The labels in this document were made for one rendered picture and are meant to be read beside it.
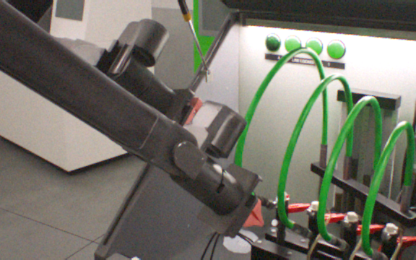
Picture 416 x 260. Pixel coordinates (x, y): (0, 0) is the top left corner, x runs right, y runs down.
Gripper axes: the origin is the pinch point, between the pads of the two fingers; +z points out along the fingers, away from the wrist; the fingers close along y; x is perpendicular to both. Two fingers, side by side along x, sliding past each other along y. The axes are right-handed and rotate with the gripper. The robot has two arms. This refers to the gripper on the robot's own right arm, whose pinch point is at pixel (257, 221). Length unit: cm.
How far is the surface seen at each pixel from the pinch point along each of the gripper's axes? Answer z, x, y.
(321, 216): 12.9, -1.2, 7.6
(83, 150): 144, 293, 0
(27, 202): 120, 274, -50
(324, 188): 10.0, -0.9, 11.8
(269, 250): 30.3, 17.4, -1.2
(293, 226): 19.1, 7.2, 4.6
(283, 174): 7.5, 6.6, 10.6
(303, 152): 44, 34, 27
